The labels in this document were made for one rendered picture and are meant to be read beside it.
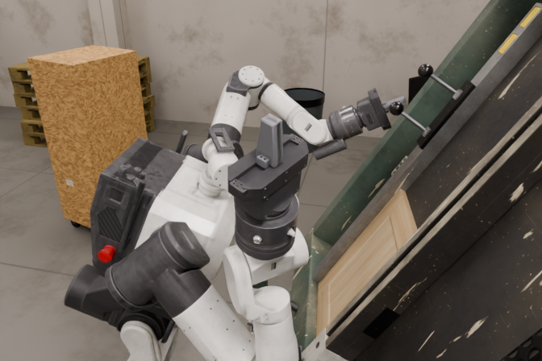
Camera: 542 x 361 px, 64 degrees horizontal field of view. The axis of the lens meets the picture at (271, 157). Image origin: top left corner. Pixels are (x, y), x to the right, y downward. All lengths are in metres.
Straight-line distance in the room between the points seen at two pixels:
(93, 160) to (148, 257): 2.24
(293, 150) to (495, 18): 0.95
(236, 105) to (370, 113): 0.38
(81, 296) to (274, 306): 0.64
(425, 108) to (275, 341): 0.91
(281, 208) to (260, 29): 4.34
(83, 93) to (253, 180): 2.41
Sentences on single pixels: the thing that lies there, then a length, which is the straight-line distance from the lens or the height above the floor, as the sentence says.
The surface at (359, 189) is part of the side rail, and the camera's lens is 1.51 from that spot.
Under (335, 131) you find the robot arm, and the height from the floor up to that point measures 1.37.
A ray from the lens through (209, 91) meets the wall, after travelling 5.20.
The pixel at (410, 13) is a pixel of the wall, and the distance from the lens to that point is 4.69.
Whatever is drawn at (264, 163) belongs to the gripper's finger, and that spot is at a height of 1.59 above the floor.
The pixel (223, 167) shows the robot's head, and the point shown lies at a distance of 0.88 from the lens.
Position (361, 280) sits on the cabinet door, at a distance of 1.18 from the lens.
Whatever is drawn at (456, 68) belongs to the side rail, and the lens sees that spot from 1.41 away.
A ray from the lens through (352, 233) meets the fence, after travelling 1.31.
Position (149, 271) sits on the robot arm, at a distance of 0.80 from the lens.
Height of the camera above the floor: 1.81
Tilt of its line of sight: 25 degrees down
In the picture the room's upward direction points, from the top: straight up
